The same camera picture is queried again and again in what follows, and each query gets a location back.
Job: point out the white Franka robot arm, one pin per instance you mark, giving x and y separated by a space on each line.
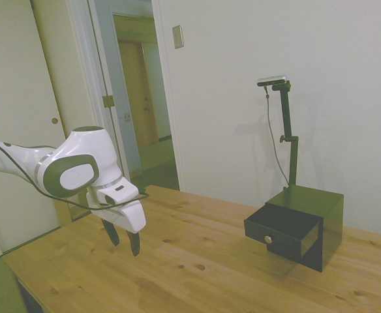
79 153

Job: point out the white closet door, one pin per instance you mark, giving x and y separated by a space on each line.
17 81

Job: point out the black camera stand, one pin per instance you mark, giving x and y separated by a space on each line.
290 143

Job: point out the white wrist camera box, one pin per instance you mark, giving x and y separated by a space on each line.
117 194

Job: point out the metal wall plate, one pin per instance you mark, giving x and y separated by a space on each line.
177 37

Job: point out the pale open door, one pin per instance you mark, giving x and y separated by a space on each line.
112 81

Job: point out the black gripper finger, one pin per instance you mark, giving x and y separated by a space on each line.
134 244
113 233

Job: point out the black drawer cabinet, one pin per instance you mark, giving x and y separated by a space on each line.
332 221

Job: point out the wooden hallway door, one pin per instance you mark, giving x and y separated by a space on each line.
140 91

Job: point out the silver exterior camera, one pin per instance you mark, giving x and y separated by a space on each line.
273 80

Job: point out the black drawer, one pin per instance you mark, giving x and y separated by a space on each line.
285 223

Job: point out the silver drawer knob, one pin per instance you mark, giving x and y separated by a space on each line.
268 239

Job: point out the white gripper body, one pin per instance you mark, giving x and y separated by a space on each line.
130 216

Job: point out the brass door hinge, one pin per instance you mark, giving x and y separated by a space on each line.
108 101

